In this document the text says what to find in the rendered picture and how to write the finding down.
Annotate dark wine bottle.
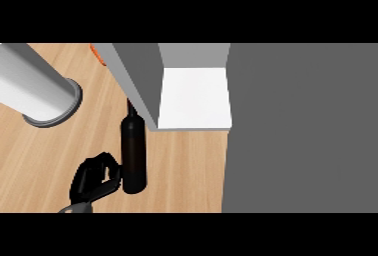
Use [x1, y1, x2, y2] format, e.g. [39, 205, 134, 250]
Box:
[119, 98, 149, 195]

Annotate white cylindrical container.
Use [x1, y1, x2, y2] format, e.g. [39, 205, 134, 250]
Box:
[0, 43, 84, 129]

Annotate dark grey cabinet door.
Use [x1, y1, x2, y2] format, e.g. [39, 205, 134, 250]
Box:
[220, 43, 378, 214]

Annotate grey open cabinet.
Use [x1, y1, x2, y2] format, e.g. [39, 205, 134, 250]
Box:
[90, 43, 233, 132]

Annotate orange object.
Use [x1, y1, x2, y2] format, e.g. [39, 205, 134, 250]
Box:
[88, 43, 107, 67]

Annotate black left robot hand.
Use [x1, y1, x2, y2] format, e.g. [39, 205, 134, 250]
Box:
[68, 151, 124, 206]

